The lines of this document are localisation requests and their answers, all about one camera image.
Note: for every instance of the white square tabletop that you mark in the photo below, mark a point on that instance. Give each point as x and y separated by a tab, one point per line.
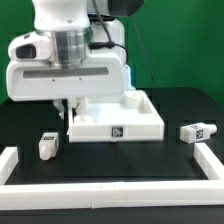
127	117

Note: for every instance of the white U-shaped fence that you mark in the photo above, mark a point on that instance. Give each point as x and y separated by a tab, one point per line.
114	194

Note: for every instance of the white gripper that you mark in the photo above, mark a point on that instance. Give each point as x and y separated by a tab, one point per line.
31	76

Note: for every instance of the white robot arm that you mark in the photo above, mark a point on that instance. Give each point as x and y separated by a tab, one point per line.
76	51

